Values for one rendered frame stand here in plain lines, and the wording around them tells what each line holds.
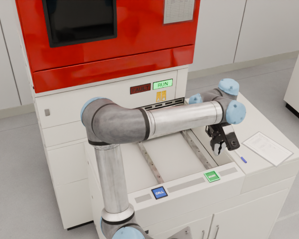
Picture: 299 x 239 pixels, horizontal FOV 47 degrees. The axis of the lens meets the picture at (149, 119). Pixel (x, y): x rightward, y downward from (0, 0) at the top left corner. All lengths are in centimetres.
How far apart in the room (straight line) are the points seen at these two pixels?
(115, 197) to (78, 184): 103
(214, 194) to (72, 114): 81
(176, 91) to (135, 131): 104
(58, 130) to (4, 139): 154
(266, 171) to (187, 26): 79
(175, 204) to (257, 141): 56
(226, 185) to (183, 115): 67
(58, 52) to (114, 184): 68
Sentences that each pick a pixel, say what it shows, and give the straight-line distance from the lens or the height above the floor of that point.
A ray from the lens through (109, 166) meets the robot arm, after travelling 113.
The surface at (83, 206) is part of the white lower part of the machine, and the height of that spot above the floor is 26.
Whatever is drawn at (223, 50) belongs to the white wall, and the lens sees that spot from 407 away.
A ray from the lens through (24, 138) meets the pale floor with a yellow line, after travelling 333.
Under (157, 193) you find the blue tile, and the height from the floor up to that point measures 96.
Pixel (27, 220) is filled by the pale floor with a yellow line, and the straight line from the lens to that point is 272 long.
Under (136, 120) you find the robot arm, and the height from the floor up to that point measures 154.
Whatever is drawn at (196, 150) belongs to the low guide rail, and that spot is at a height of 85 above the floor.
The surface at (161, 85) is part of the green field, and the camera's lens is 190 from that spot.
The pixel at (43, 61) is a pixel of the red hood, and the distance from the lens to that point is 158.
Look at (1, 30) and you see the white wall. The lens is 318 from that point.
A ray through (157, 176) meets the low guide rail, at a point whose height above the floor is 85.
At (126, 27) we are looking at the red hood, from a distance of 161.
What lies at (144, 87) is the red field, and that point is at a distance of 187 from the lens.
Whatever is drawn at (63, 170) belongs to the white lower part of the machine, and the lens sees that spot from 209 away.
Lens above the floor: 215
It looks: 39 degrees down
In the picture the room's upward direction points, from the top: 2 degrees clockwise
